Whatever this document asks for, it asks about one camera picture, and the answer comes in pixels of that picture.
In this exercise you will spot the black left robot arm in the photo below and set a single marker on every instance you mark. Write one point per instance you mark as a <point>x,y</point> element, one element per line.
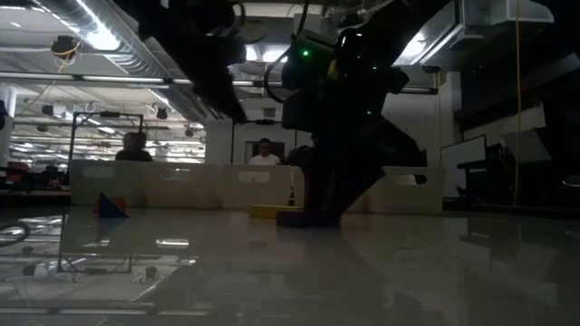
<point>199,50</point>

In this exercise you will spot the horizontal ceiling pipe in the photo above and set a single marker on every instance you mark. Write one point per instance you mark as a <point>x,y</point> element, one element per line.
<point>90,79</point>

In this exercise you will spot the black ceiling device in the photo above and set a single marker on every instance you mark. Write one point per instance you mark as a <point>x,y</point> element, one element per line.
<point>65,47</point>

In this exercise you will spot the blue triangular block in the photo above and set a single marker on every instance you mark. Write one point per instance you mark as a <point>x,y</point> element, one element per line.
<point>109,207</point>

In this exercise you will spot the red object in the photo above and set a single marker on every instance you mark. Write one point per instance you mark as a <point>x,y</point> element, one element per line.
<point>18,171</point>

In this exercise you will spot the ceiling light panel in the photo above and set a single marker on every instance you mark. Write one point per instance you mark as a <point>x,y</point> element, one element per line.
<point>267,53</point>

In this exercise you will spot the yellow wooden block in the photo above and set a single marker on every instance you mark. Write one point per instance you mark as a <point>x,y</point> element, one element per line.
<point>272,211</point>

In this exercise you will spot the whiteboard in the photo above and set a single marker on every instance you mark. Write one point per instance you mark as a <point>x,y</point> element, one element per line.
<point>462,165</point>

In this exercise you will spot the person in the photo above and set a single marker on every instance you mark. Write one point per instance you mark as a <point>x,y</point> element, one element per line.
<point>133,151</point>
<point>265,156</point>

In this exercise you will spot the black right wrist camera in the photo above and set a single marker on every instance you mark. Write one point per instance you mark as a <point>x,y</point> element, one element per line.
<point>308,61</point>

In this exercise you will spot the white column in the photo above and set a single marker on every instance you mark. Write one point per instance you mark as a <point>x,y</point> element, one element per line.
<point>6,127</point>

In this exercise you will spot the purple wooden block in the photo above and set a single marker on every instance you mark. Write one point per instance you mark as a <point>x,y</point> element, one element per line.
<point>308,219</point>

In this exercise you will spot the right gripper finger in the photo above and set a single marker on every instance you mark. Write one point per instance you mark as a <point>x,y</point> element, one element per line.
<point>385,158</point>
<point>321,172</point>

